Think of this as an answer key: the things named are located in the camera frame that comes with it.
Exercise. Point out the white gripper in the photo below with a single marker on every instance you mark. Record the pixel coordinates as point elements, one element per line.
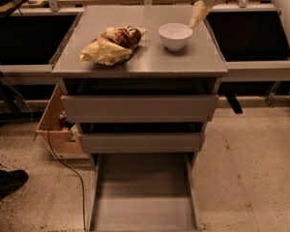
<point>200,9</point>

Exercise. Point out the brown sea salt chip bag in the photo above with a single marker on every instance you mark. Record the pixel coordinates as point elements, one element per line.
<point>114,46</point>

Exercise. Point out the grey drawer cabinet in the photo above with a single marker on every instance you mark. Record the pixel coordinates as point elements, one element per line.
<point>141,86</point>

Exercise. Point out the grey top drawer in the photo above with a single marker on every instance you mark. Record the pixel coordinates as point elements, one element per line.
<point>140,109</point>

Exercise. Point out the grey middle drawer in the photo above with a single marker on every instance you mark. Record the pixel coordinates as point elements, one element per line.
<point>110,143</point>

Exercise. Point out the grey open bottom drawer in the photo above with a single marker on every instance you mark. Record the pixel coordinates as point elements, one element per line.
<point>143,193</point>

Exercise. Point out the white ceramic bowl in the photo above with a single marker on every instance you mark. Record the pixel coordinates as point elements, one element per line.
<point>174,36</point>

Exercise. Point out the cardboard box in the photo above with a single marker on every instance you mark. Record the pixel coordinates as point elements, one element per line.
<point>58,139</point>

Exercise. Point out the black boot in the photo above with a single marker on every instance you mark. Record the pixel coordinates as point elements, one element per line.
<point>11,181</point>

